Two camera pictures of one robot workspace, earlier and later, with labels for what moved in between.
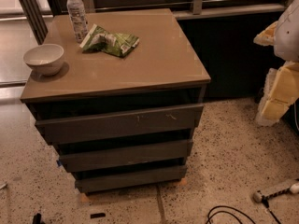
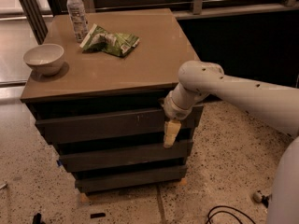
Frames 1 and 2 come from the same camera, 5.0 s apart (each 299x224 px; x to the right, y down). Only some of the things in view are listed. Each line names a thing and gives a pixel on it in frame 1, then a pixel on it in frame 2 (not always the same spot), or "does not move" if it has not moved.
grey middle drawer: x=126 y=155 does not move
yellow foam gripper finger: x=280 y=91 -> x=177 y=105
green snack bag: x=99 y=39 does not move
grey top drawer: x=121 y=124 does not move
